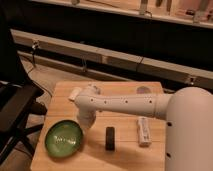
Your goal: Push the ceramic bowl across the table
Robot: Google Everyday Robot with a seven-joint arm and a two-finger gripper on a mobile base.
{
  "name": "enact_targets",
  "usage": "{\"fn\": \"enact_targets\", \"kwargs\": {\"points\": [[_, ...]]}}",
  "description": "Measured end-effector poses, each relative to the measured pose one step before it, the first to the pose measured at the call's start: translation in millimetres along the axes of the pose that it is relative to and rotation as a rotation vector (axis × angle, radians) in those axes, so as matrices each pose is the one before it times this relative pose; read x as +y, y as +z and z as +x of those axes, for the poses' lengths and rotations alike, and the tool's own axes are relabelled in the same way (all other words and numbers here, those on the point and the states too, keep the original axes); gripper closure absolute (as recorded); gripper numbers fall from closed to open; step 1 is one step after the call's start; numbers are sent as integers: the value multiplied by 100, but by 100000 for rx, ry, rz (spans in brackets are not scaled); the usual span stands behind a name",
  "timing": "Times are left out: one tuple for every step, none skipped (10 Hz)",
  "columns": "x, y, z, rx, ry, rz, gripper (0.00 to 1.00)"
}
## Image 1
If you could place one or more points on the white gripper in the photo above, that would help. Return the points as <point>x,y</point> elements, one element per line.
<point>86,118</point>

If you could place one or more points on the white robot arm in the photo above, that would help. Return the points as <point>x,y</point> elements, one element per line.
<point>188,114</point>

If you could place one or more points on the black office chair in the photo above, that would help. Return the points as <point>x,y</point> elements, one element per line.
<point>16,104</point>

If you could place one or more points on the black rectangular block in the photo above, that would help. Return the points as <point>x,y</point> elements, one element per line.
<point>110,139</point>

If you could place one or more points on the white remote controller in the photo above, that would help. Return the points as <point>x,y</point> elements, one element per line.
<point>143,132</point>

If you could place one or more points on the green ceramic bowl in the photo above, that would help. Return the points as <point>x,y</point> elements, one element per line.
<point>63,139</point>

